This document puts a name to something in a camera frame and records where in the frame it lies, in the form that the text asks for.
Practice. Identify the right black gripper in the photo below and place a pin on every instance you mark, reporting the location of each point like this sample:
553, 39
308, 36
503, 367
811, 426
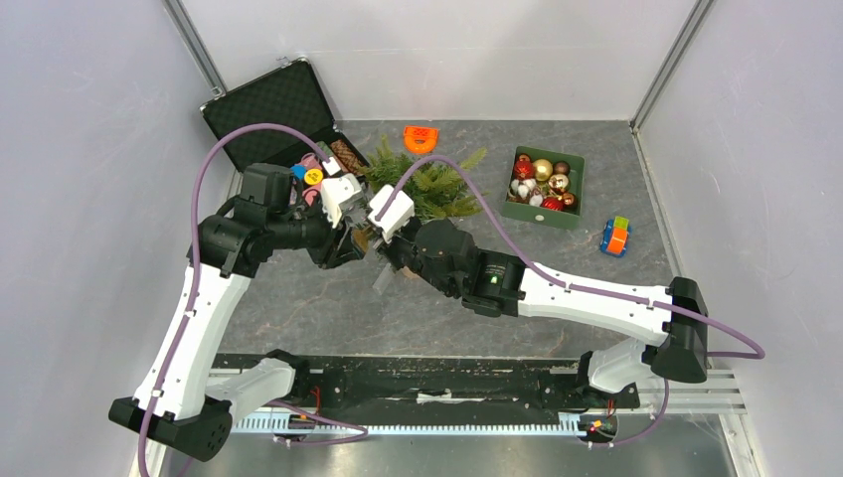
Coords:
398, 249

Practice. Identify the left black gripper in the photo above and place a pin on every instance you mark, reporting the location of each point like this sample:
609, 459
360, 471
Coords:
340, 247

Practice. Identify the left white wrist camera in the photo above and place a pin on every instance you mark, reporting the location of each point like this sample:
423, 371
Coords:
341, 197

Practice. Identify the small green christmas tree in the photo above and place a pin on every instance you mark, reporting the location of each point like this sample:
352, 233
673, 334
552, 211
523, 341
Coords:
437, 190

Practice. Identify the green ornament box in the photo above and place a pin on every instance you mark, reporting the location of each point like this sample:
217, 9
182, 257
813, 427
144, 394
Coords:
556, 203

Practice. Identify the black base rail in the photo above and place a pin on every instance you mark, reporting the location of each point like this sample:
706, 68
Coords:
421, 391

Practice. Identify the yellow big blind button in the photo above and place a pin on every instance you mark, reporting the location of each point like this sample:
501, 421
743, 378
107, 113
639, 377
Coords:
313, 177

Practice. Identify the blue orange toy car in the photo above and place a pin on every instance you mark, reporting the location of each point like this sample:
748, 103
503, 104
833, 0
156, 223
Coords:
615, 236

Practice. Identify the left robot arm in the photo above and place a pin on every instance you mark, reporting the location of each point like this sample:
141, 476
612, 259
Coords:
176, 405

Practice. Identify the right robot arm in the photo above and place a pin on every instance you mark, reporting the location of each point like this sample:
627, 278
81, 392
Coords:
660, 340

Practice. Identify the aluminium corner frame post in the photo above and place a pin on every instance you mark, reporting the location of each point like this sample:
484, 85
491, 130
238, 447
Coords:
196, 46

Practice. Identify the clear battery box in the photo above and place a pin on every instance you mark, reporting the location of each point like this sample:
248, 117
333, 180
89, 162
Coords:
384, 279

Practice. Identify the black poker chip case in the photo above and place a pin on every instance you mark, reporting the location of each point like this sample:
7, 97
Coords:
292, 96

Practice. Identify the blue dealer button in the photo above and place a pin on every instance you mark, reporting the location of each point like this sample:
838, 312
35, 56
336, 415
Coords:
299, 171

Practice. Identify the red glitter bauble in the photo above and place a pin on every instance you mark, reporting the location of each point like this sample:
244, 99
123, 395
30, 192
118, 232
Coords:
523, 169

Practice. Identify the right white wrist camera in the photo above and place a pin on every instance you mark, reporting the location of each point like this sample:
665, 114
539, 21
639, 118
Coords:
387, 219

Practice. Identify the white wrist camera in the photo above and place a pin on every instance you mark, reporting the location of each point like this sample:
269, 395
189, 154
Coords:
341, 197
387, 219

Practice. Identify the orange plastic piece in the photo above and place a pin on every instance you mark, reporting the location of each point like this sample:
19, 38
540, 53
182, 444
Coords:
420, 140

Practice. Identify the gold bauble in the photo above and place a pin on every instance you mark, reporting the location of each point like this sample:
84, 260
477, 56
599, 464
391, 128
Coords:
543, 169

